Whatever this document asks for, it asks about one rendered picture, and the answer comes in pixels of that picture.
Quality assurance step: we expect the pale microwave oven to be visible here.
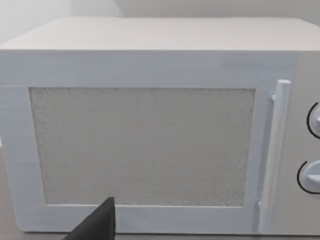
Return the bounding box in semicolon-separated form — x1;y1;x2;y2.
0;16;320;237

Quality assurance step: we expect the pale microwave door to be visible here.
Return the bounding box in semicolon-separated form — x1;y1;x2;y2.
0;49;300;235

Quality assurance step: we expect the white microwave knob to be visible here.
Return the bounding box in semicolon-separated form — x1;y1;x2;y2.
296;159;320;195
306;101;320;140

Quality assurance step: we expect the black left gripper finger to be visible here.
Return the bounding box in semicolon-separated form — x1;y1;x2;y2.
61;196;117;240

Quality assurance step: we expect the white microwave door handle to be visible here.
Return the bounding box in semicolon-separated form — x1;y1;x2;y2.
257;79;292;232

